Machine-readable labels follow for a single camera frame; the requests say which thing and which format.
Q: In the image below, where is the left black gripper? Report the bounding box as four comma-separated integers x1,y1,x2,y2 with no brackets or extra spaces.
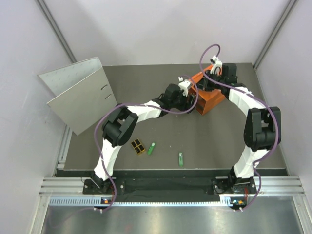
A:
170,90,195,114

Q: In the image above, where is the orange drawer box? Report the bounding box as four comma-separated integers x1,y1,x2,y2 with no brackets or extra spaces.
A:
189,65,226,116

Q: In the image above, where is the green tube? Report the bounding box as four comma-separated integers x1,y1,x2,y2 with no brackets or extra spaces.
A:
147,142,156,156
178,152,184,167

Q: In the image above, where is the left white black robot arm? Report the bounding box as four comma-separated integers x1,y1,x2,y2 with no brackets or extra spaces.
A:
91,80,199,194

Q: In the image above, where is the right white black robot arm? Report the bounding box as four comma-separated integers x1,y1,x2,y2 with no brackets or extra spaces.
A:
202,62,281,193

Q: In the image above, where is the black gold eyeshadow palette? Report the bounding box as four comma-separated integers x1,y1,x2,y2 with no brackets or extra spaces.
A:
131,139,146,155

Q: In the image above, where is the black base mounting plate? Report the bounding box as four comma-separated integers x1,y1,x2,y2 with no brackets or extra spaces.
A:
82,176,256,195

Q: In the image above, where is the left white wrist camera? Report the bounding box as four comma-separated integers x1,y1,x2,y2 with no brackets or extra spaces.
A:
178,77,193,97

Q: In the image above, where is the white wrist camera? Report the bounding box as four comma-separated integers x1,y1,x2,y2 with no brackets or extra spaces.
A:
210,56,223,75
178,77,193,97

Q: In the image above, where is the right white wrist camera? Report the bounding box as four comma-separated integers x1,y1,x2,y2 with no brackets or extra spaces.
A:
210,56,223,75

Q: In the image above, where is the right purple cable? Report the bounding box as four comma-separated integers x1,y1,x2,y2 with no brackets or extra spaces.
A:
199,43,280,212

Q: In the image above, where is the purple cable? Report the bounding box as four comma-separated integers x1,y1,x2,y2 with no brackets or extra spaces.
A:
94,75,199,212
199,43,280,212

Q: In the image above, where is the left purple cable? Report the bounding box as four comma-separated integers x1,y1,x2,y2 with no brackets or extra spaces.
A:
94,75,199,212

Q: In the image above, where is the grey ring binder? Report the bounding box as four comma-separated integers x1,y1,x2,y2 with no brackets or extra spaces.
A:
39,57,117,135

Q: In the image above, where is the aluminium rail frame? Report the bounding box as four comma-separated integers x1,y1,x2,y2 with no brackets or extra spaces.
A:
29,124,307,234

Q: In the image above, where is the grey slotted cable duct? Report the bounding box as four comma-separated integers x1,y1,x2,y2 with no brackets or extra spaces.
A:
49,196,244,207

